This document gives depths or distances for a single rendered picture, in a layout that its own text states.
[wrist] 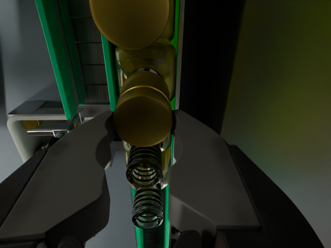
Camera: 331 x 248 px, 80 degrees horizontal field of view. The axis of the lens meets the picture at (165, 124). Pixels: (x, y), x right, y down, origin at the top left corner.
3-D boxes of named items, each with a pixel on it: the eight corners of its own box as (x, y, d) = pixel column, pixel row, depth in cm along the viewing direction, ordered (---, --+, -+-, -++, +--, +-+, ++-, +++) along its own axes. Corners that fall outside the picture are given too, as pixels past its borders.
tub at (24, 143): (116, 151, 63) (111, 170, 55) (42, 152, 61) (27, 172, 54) (109, 100, 54) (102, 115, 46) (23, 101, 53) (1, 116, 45)
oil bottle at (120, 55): (164, 60, 37) (177, 112, 19) (134, 60, 37) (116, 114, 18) (165, 27, 34) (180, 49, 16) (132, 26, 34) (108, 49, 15)
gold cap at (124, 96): (168, 114, 16) (174, 148, 12) (123, 115, 16) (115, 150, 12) (169, 70, 14) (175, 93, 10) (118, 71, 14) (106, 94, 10)
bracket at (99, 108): (126, 106, 48) (122, 119, 42) (86, 106, 48) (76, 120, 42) (124, 91, 46) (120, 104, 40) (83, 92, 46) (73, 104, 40)
